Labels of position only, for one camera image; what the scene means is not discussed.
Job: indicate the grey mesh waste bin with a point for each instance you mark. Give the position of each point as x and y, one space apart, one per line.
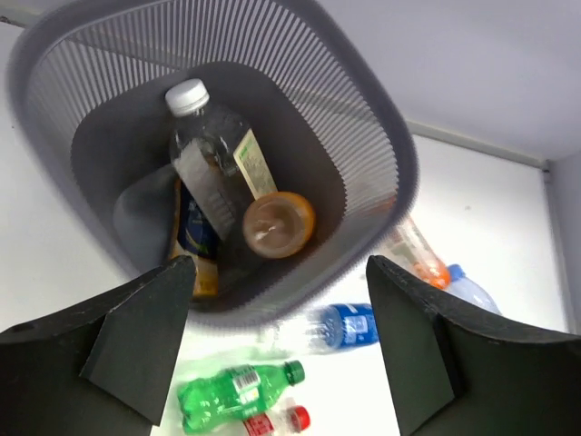
86 85

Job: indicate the clear bottle light blue cap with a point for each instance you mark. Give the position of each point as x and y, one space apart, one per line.
462 287

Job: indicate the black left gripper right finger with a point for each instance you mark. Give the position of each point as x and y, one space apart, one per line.
456 369

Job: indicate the clear apple juice bottle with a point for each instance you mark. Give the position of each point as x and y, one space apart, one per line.
217 155

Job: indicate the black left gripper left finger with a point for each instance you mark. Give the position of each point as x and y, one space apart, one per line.
100 367

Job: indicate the clear bottle blue label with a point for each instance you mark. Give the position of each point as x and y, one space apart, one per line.
322 330

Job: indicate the yellow juice bottle blue label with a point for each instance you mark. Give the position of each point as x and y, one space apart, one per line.
192 235

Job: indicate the long orange capped bottle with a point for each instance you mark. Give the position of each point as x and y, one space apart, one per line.
406 246

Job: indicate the clear bottle red label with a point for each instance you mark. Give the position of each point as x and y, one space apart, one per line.
292 421

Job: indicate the green soda bottle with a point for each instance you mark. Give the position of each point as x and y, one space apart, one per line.
235 394

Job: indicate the orange juice bottle brown cap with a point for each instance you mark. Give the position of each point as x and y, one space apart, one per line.
278 225

